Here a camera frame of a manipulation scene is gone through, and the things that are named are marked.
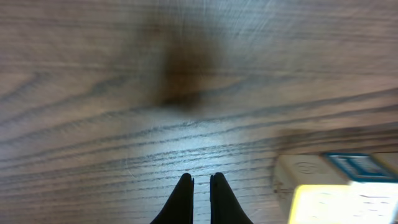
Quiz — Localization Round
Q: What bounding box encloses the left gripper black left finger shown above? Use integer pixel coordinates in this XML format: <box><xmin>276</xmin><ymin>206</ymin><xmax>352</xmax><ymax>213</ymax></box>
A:
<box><xmin>150</xmin><ymin>173</ymin><xmax>194</xmax><ymax>224</ymax></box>

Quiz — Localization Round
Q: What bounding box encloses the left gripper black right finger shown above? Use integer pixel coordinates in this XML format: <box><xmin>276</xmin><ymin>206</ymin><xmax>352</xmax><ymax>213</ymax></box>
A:
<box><xmin>210</xmin><ymin>172</ymin><xmax>253</xmax><ymax>224</ymax></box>

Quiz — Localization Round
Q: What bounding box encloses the yellow S wooden block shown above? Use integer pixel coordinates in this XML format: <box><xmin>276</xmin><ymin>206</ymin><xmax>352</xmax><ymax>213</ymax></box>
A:
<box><xmin>273</xmin><ymin>154</ymin><xmax>397</xmax><ymax>224</ymax></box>

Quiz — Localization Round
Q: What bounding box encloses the red E wooden block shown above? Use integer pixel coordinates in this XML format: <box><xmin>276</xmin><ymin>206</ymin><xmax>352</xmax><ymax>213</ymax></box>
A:
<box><xmin>323</xmin><ymin>152</ymin><xmax>397</xmax><ymax>183</ymax></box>

